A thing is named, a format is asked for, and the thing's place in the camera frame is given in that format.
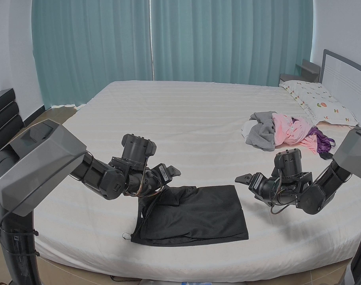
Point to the bed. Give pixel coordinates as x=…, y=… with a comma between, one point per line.
x=183, y=123

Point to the grey bedside table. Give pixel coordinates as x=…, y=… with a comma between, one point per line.
x=308, y=68

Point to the grey garment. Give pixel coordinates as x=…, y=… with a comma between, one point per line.
x=262, y=135

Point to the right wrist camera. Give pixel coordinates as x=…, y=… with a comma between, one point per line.
x=289, y=163

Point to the white printed pillow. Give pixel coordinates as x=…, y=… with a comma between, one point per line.
x=320, y=99

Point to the pink garment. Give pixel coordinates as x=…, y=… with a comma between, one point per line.
x=283, y=131

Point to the small black garment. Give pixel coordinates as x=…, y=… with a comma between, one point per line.
x=326, y=156

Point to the black chest of drawers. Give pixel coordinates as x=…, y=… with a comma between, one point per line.
x=2, y=117

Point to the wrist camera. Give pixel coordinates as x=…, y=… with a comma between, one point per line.
x=137, y=148
x=289, y=163

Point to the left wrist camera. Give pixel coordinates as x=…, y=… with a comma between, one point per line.
x=137, y=148

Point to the purple garment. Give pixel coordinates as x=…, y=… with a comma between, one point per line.
x=323, y=141

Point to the blue-green curtain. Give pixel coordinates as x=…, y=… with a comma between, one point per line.
x=228, y=31
x=91, y=40

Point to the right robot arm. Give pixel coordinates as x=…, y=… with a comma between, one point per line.
x=353, y=153

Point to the white garment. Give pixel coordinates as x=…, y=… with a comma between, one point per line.
x=247, y=129

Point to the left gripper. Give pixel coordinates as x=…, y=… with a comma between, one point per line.
x=147, y=181

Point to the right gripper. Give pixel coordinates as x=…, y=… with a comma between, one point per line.
x=272, y=190

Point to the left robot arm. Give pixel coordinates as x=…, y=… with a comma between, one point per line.
x=40, y=162

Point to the black T-shirt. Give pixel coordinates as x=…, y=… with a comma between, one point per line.
x=198, y=215

